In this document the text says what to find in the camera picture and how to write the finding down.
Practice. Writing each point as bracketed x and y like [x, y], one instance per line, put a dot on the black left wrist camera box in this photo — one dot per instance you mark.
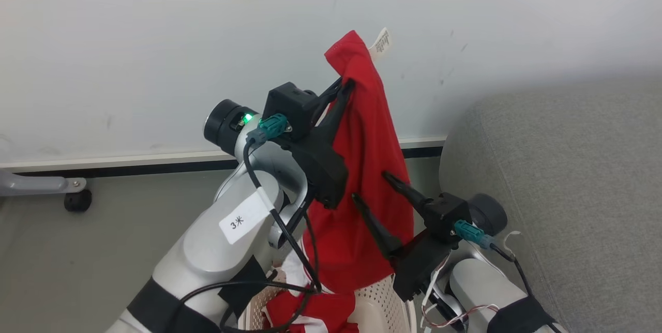
[287, 106]

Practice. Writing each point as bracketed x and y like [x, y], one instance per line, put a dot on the plain red garment with label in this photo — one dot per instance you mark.
[364, 157]

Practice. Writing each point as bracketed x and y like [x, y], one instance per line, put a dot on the cream perforated laundry basket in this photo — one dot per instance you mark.
[381, 302]

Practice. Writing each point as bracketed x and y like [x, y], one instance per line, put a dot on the grey fabric sofa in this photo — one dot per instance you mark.
[569, 167]

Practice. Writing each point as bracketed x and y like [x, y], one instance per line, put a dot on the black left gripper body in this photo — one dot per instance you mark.
[323, 167]

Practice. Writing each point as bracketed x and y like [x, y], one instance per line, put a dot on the white and black baseboard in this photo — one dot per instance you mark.
[129, 163]

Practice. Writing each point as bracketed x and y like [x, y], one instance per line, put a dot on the black caster wheel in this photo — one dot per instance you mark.
[77, 201]

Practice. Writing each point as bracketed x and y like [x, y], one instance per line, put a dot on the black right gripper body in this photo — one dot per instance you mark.
[420, 266]

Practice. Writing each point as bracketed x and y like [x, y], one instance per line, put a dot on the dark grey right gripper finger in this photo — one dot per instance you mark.
[408, 192]
[376, 225]

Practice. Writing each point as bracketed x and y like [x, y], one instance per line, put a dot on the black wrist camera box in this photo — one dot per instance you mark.
[287, 106]
[447, 214]

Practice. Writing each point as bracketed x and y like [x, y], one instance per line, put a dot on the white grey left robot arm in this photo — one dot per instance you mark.
[207, 250]

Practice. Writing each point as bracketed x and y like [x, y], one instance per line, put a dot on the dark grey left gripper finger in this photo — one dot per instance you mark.
[327, 99]
[337, 110]

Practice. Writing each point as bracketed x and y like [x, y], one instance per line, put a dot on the grey metal chair leg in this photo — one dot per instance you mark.
[36, 184]

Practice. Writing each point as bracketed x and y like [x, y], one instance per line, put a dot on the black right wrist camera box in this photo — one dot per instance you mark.
[447, 214]

